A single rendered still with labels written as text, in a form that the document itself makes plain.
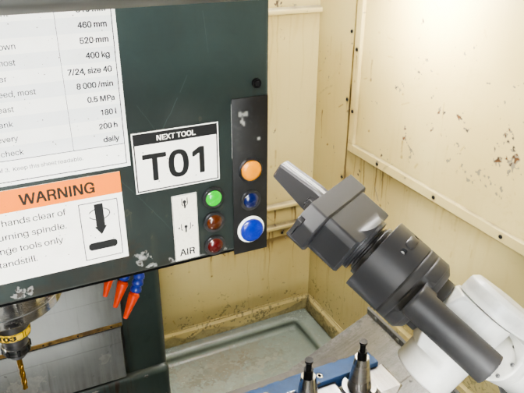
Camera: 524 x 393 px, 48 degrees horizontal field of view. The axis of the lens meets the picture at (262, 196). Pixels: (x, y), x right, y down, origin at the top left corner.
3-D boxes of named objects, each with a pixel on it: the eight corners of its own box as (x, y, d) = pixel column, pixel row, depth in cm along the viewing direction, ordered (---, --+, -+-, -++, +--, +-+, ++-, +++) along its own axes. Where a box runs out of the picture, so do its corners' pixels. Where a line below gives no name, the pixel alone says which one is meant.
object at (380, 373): (405, 391, 109) (406, 387, 108) (382, 400, 107) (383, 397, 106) (383, 367, 114) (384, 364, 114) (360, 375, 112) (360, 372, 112)
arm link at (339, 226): (366, 157, 67) (448, 228, 64) (325, 211, 73) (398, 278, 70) (310, 197, 57) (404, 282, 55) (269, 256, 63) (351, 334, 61)
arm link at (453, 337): (431, 244, 66) (513, 316, 63) (367, 312, 68) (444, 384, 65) (429, 253, 55) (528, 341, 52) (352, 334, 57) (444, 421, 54)
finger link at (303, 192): (285, 157, 65) (327, 195, 64) (274, 177, 67) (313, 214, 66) (277, 162, 64) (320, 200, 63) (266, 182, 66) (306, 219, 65)
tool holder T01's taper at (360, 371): (360, 373, 110) (362, 345, 107) (376, 387, 107) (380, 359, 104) (341, 382, 108) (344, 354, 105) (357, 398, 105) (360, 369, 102)
